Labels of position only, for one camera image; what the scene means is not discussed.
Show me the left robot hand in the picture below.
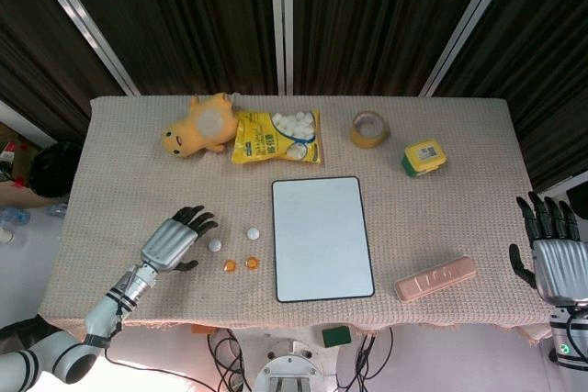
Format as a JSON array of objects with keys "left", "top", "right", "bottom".
[{"left": 140, "top": 205, "right": 220, "bottom": 274}]

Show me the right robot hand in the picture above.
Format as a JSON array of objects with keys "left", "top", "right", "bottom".
[{"left": 508, "top": 191, "right": 588, "bottom": 306}]

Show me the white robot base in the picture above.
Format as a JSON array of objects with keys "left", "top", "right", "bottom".
[{"left": 251, "top": 339, "right": 328, "bottom": 392}]

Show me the white rectangular board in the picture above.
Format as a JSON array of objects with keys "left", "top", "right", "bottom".
[{"left": 270, "top": 175, "right": 376, "bottom": 304}]

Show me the beige waffle tablecloth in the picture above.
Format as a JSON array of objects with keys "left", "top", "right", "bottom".
[{"left": 39, "top": 95, "right": 566, "bottom": 347}]

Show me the yellow plush toy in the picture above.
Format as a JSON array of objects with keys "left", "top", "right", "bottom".
[{"left": 161, "top": 93, "right": 240, "bottom": 160}]

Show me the pink pencil case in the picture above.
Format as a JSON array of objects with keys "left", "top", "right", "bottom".
[{"left": 393, "top": 255, "right": 477, "bottom": 304}]

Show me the black rounded object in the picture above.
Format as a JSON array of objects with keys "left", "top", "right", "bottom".
[{"left": 28, "top": 141, "right": 84, "bottom": 198}]

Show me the yellow marshmallow bag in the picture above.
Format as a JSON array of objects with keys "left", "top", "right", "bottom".
[{"left": 230, "top": 108, "right": 324, "bottom": 167}]

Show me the brown cardboard box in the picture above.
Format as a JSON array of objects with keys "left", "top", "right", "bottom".
[{"left": 0, "top": 121, "right": 37, "bottom": 182}]

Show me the green tub yellow lid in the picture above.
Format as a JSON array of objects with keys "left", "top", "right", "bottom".
[{"left": 401, "top": 139, "right": 449, "bottom": 179}]

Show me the yellow tape roll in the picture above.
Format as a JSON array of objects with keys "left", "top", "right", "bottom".
[{"left": 350, "top": 110, "right": 391, "bottom": 150}]

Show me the dark pleated curtain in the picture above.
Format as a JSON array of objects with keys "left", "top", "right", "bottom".
[{"left": 0, "top": 0, "right": 588, "bottom": 194}]

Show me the black cable bundle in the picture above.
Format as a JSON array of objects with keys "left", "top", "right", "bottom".
[
  {"left": 206, "top": 328, "right": 247, "bottom": 392},
  {"left": 334, "top": 327, "right": 396, "bottom": 392}
]

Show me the white frame post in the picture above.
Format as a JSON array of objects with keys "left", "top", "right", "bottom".
[
  {"left": 22, "top": 0, "right": 140, "bottom": 95},
  {"left": 418, "top": 0, "right": 526, "bottom": 98},
  {"left": 268, "top": 0, "right": 296, "bottom": 95}
]

